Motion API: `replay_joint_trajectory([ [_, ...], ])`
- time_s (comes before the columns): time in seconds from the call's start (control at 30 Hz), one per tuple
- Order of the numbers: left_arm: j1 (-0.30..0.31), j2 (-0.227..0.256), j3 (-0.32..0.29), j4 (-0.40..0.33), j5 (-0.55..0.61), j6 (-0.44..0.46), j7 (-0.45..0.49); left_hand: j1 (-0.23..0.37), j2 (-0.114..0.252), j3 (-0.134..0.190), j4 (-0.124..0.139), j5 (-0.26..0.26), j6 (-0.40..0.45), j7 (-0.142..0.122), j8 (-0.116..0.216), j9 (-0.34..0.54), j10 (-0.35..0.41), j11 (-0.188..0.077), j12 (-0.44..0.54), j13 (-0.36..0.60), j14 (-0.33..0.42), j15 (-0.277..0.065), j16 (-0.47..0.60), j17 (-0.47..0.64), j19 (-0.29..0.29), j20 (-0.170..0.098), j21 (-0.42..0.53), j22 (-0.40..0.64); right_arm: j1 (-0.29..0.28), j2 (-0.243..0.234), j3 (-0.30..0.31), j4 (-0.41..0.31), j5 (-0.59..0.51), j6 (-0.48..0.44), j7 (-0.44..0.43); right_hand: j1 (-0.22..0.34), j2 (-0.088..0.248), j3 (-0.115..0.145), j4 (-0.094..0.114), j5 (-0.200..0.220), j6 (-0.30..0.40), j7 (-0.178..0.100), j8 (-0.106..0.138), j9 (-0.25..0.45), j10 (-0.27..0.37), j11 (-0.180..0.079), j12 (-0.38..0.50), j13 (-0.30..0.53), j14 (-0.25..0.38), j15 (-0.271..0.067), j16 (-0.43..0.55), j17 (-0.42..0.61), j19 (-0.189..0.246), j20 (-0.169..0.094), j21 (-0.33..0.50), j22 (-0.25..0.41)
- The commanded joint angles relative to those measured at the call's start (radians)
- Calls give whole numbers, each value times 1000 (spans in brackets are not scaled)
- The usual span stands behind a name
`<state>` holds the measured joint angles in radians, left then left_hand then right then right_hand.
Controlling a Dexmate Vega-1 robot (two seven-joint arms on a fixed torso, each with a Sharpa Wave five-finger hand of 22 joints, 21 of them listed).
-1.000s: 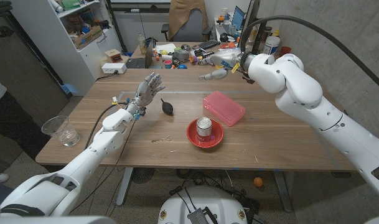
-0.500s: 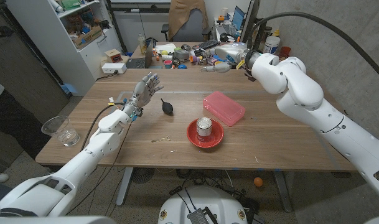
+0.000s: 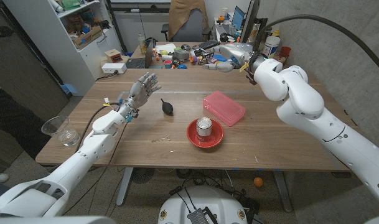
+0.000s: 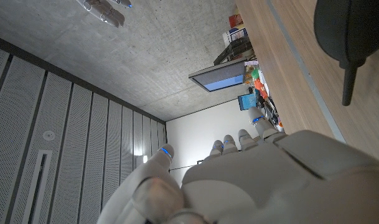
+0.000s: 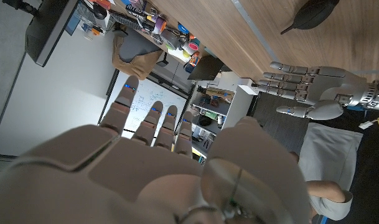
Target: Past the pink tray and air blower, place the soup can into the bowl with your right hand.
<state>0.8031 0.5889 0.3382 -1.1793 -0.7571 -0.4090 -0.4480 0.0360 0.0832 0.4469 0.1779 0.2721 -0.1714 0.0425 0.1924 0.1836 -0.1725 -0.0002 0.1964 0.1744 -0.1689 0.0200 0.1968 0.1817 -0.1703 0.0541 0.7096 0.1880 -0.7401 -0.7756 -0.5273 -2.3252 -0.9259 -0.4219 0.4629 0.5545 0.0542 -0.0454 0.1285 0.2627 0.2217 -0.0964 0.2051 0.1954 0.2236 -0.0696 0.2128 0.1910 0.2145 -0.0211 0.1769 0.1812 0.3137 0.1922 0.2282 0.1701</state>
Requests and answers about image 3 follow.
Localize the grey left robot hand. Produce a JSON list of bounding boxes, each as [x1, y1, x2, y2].
[[118, 72, 162, 118]]

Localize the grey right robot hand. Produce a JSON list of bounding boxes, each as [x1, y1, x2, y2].
[[203, 42, 264, 74]]

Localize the red white soup can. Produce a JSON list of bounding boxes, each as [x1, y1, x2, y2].
[[196, 116, 213, 142]]

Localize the black rubber air blower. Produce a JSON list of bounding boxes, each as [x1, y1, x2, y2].
[[160, 98, 174, 116]]

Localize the pink plastic tray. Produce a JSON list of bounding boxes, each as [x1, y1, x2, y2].
[[202, 90, 246, 127]]

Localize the red bowl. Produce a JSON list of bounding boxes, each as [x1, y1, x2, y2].
[[186, 118, 225, 149]]

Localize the black headphones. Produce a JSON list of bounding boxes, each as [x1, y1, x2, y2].
[[219, 32, 237, 43]]

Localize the dark laptop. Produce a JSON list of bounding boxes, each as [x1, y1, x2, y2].
[[126, 39, 154, 69]]

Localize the black keyboard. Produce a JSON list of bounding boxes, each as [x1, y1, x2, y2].
[[199, 39, 220, 50]]

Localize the black computer monitor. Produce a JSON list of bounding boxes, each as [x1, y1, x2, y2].
[[235, 0, 268, 47]]

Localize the white canister blue label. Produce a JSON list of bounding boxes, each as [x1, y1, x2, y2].
[[262, 35, 281, 58]]

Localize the blue box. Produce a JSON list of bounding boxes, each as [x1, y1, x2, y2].
[[232, 5, 245, 31]]

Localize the white power box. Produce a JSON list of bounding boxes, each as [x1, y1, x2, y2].
[[101, 62, 128, 75]]

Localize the wooden back desk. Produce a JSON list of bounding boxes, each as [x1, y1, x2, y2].
[[129, 41, 292, 70]]

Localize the small cardboard box red print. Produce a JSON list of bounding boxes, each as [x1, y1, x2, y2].
[[104, 49, 123, 63]]

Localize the clear drink bottle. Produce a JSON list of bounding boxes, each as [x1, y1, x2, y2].
[[137, 32, 147, 55]]

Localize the grey office chair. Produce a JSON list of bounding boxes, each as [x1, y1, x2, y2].
[[161, 8, 212, 42]]

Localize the grey tape roll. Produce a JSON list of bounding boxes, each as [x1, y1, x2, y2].
[[172, 49, 190, 61]]

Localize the white shelf unit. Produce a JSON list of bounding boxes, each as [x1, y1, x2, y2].
[[2, 0, 123, 96]]

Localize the round black floor fan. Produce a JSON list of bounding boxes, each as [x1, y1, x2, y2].
[[131, 167, 156, 184]]

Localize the clear plastic cup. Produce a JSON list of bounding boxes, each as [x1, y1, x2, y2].
[[40, 115, 80, 147]]

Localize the grey table leg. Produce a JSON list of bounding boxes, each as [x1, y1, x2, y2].
[[116, 167, 134, 207], [272, 170, 293, 213]]

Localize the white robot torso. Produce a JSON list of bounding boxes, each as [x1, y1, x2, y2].
[[157, 185, 248, 224]]

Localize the black box on torso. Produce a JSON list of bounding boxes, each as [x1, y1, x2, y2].
[[187, 208, 210, 224]]

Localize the person in grey shirt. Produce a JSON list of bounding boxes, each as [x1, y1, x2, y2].
[[0, 77, 25, 162]]

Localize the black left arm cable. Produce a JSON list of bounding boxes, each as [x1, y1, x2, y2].
[[75, 102, 121, 153]]

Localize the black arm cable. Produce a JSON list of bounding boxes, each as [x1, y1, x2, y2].
[[253, 14, 379, 78], [75, 102, 121, 153]]

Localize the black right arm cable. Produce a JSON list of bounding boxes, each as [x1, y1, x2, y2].
[[253, 14, 379, 78]]

